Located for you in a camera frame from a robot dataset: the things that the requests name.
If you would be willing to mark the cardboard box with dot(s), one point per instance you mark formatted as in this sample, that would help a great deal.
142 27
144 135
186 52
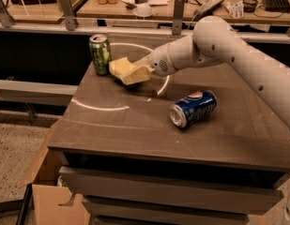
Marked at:
53 204

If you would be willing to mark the black keyboard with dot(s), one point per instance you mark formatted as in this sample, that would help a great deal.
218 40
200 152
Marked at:
277 6

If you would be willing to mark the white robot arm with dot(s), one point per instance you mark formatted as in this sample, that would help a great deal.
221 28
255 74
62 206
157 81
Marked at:
214 41

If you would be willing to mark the metal bracket middle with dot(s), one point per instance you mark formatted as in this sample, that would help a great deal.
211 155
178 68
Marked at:
69 15

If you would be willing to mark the green soda can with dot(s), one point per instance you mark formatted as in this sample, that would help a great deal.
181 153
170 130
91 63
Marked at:
101 53

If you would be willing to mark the small printed box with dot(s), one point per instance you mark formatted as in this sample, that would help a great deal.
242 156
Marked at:
235 10

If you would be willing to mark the grey drawer cabinet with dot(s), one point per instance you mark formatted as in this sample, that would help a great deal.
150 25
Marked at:
122 152

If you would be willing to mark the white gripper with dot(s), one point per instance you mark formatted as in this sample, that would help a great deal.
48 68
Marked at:
159 61

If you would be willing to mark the grey power strip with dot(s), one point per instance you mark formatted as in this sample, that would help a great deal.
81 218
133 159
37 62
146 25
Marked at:
210 5

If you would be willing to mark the yellow sponge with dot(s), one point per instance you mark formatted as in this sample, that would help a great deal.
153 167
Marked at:
120 67

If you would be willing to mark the white face mask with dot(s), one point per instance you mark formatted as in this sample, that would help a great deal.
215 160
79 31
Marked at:
143 11

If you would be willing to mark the metal bracket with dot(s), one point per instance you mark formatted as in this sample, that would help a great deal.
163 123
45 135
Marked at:
178 16
5 18
69 15

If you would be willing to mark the metal bracket right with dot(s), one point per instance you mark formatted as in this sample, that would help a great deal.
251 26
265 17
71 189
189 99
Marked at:
178 16

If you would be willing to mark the black mesh cup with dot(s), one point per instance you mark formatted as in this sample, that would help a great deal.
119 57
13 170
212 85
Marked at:
250 5

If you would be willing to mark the metal bracket left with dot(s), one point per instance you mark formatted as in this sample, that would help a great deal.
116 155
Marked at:
5 18

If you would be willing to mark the blue pepsi can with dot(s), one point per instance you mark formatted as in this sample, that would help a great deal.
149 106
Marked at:
192 108

